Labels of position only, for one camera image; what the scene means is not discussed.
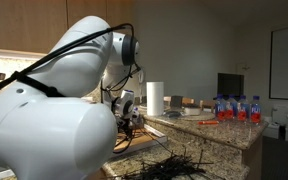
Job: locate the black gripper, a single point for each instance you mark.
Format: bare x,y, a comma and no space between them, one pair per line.
127,123

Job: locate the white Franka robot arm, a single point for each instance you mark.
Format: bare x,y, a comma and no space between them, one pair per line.
50,140

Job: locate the flat brown cardboard box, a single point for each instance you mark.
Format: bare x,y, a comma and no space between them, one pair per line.
144,140

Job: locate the pile of black zip-ties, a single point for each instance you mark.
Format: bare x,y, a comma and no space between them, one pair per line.
170,168

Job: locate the dark cube box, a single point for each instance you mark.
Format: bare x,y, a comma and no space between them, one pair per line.
176,101

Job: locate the small white box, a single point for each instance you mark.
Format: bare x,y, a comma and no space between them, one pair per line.
270,130

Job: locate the white paper towel roll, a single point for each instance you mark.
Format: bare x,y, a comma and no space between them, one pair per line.
155,98

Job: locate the black pouch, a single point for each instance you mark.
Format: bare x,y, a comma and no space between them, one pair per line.
172,114

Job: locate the small dark-topped container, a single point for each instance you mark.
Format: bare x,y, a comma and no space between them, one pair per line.
191,110

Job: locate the round white plate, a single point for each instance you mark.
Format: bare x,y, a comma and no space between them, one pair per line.
197,117

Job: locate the orange marker pen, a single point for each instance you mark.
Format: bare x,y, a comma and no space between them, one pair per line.
208,122

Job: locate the Fiji water bottle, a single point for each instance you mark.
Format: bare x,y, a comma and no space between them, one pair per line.
255,111
242,110
230,108
220,108

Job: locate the black flat screen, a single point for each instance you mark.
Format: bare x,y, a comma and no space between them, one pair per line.
230,85

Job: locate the white appliance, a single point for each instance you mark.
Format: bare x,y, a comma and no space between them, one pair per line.
279,116

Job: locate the white wall fixture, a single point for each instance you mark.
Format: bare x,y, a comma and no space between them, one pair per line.
244,66

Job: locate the wooden wall cabinet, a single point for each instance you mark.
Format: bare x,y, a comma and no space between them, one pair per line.
17,23

